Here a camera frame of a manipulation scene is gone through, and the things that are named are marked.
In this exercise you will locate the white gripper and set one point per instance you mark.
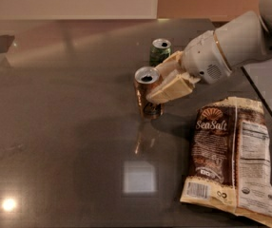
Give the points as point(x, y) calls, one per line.
point(203, 58)

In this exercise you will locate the green soda can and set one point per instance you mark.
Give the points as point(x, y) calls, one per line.
point(159, 51)

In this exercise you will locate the orange soda can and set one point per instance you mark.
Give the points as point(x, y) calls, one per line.
point(145, 79)

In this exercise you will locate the brown sea salt chip bag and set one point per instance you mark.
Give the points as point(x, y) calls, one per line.
point(230, 166)

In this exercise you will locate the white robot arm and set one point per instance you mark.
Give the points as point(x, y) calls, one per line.
point(247, 38)

